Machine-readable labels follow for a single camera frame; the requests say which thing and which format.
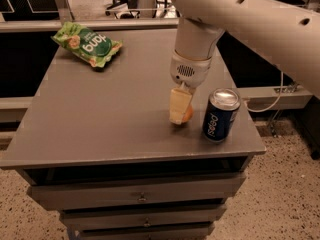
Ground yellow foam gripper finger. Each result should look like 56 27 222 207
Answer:
169 87 193 125

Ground grey metal railing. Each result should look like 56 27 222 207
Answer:
0 0 175 32

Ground black office chair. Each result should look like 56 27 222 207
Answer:
105 0 140 19

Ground green chip bag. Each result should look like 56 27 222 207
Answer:
52 22 122 68

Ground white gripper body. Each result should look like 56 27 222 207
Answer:
170 51 211 88

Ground grey drawer cabinet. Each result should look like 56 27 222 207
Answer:
1 29 265 240

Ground blue pepsi can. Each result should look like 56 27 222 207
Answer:
202 88 240 142

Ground orange fruit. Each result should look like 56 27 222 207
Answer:
176 106 194 125

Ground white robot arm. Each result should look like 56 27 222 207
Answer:
170 0 320 124

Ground white cable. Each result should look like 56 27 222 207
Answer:
245 70 284 114

